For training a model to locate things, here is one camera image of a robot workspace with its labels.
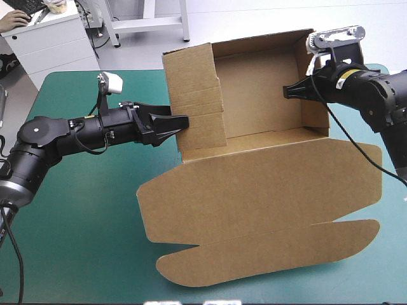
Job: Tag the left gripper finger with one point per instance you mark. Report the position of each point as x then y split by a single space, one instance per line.
168 125
157 110

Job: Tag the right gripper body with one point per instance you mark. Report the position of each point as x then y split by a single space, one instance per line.
334 89

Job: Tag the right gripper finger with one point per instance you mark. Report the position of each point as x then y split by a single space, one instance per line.
299 89

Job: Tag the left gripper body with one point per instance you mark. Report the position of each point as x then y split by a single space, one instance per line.
127 127

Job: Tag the brown cardboard box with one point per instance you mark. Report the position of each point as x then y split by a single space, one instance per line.
254 190

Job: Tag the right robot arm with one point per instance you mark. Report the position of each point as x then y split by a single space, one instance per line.
384 101

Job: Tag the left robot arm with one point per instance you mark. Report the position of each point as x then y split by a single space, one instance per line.
35 149

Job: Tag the white drawer cabinet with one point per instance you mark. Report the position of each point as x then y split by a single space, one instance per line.
54 44

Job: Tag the person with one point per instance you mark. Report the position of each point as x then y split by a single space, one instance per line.
12 19

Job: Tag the black keyboard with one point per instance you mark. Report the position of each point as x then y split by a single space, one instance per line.
25 5

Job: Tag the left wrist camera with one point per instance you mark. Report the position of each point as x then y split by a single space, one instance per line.
113 83

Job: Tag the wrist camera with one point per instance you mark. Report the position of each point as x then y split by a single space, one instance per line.
113 83
337 36

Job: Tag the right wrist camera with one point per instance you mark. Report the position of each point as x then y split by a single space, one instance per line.
337 36

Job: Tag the white metal table frame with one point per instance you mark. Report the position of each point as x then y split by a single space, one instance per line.
149 23

